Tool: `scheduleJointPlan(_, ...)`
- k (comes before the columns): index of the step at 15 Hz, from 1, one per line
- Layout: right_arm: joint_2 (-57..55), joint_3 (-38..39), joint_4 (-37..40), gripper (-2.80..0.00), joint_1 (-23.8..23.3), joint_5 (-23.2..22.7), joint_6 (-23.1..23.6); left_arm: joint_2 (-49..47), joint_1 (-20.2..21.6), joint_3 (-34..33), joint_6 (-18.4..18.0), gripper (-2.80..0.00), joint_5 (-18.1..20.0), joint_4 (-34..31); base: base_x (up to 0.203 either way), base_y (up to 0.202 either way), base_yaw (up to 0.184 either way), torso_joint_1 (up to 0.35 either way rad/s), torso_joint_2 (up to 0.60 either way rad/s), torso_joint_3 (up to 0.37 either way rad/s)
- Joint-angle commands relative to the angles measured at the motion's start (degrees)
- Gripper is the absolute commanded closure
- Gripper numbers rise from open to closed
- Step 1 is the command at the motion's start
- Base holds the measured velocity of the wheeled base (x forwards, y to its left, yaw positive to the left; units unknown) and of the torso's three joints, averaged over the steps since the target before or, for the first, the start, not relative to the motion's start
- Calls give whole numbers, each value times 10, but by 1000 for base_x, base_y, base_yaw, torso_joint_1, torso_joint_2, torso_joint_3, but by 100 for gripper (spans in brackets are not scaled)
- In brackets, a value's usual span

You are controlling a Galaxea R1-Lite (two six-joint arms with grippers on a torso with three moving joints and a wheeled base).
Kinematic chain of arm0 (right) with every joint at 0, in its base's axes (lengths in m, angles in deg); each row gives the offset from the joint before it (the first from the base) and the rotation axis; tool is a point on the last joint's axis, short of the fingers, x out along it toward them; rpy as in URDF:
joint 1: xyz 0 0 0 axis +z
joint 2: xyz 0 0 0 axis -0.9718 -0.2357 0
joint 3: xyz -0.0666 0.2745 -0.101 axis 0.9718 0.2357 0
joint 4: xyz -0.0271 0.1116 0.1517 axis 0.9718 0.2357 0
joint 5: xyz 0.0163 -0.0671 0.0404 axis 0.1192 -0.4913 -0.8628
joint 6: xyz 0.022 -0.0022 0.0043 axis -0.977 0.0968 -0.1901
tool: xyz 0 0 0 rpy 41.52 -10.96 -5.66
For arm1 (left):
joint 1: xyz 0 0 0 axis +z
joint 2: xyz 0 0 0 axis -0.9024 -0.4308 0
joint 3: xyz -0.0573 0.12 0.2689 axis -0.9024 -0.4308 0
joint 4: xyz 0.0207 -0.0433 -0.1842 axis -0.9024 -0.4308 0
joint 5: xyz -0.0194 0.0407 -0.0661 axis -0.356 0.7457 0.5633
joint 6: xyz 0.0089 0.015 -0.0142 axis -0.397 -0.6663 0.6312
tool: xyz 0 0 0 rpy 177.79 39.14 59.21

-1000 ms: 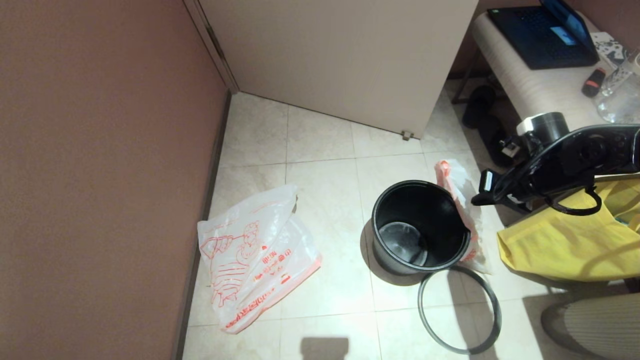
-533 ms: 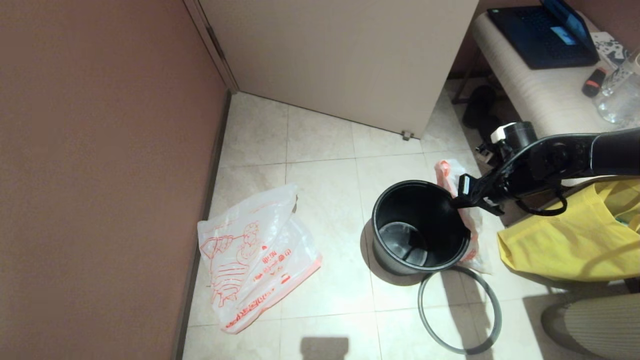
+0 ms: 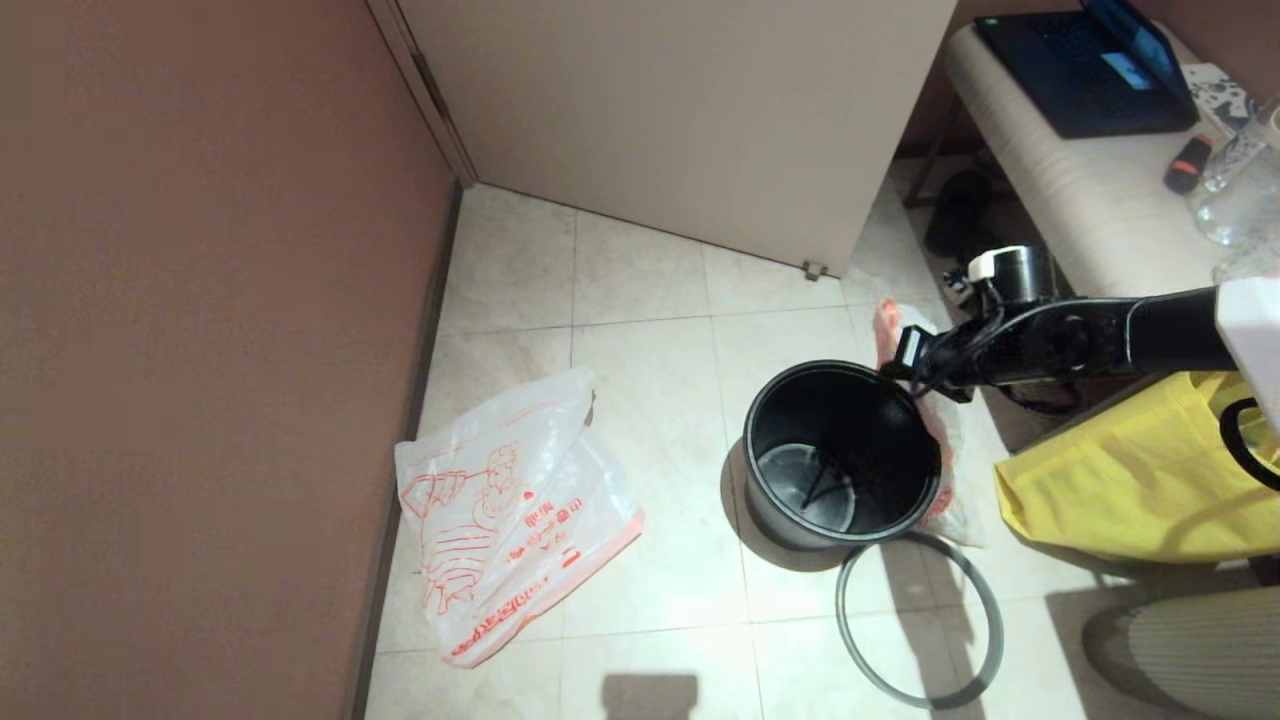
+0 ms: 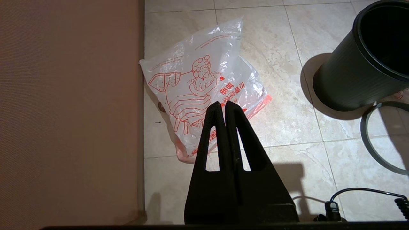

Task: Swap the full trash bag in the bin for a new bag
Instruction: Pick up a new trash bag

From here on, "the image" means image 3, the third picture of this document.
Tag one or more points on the white red-printed plastic bag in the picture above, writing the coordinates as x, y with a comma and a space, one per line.
500, 520

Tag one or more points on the cream striped bench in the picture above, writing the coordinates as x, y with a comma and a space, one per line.
1090, 200

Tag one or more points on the clear glass cup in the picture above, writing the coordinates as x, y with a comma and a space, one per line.
1238, 212
1250, 265

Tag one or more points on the beige striped stool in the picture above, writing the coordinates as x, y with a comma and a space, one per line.
1200, 660

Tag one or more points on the small metal door stopper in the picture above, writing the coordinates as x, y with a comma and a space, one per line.
814, 272

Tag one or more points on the black orange handheld device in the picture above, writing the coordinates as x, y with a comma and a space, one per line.
1187, 165

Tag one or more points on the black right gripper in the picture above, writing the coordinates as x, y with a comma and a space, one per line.
935, 362

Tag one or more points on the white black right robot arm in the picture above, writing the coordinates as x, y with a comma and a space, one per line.
1150, 330

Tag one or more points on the beige door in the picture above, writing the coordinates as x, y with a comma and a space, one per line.
680, 120

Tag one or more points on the spare white plastic bag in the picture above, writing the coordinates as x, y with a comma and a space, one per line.
948, 440

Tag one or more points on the clear ribbed glass bottle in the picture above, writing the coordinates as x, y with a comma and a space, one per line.
1240, 145

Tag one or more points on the beige door frame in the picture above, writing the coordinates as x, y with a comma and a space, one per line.
420, 80

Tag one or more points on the black round trash bin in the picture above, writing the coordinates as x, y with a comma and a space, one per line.
850, 420

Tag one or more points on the white black patterned card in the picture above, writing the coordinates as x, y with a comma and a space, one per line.
1218, 98

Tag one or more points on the dark blue laptop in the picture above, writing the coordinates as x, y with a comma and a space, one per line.
1080, 70

